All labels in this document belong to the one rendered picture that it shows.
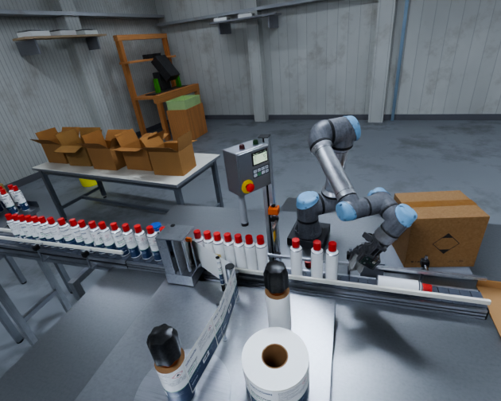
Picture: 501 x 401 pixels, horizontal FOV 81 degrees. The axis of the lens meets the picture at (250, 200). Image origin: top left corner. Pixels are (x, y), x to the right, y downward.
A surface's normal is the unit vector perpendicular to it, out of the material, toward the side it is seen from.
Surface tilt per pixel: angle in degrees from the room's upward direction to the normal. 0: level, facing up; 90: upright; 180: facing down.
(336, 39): 90
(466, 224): 90
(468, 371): 0
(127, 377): 0
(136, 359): 0
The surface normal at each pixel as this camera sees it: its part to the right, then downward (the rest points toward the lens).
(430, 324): -0.11, -0.87
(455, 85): -0.41, 0.47
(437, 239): -0.10, 0.48
